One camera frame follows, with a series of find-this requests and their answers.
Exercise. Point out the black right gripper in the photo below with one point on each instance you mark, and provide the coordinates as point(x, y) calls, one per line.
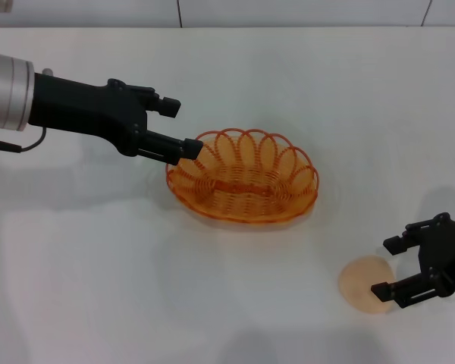
point(447, 254)

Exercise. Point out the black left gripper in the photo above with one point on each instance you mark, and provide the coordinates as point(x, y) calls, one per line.
point(91, 113)

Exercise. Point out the beige round bread bun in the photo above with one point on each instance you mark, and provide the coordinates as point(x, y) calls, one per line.
point(358, 278)

